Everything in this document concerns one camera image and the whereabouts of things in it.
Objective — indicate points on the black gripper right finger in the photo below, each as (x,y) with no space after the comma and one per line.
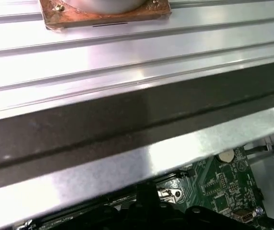
(199,220)

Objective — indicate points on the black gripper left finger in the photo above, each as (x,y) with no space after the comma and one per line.
(143,194)

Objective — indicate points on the silver CPU locking lever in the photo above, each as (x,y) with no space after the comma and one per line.
(167,192)

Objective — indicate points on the CPU socket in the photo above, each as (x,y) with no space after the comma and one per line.
(175,197)

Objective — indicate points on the green Dell motherboard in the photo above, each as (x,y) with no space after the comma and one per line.
(223,191)

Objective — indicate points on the black RAM stick white label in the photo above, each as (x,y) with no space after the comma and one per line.
(79,208)

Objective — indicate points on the round coin cell battery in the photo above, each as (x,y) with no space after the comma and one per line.
(226,156)

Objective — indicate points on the silver metal drive cage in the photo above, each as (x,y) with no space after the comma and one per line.
(264,172)

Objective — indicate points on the black open PC case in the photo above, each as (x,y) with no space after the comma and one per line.
(103,119)

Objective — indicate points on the square brown base plate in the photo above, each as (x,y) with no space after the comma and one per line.
(108,19)

